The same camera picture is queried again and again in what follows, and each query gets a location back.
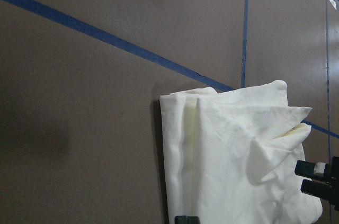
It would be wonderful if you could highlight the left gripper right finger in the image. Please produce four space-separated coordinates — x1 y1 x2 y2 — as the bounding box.
188 216 200 224

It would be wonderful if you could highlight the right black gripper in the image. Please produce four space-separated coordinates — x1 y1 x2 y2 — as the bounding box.
295 156 338 211

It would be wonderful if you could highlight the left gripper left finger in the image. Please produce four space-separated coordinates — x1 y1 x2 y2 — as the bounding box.
174 216 189 224

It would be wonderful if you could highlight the cream long-sleeve cat shirt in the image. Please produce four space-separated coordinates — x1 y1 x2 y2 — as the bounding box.
159 80 323 223

